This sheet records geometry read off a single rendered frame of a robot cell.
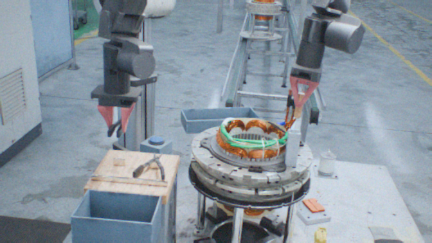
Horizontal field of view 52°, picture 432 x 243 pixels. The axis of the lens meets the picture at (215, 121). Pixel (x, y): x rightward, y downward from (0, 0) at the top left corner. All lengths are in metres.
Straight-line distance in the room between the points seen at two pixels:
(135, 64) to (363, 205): 1.02
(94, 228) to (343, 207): 0.92
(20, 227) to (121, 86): 1.93
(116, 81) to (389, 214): 1.05
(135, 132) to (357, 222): 0.78
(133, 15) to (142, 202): 0.41
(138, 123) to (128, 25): 0.58
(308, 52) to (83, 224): 0.60
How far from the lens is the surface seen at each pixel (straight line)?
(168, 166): 1.12
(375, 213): 1.61
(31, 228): 2.79
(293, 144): 1.08
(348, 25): 0.97
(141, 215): 1.04
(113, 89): 0.98
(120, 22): 0.94
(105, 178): 1.06
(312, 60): 1.00
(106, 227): 0.95
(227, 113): 1.53
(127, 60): 0.91
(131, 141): 1.50
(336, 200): 1.62
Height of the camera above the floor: 1.60
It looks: 23 degrees down
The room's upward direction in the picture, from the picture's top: 4 degrees clockwise
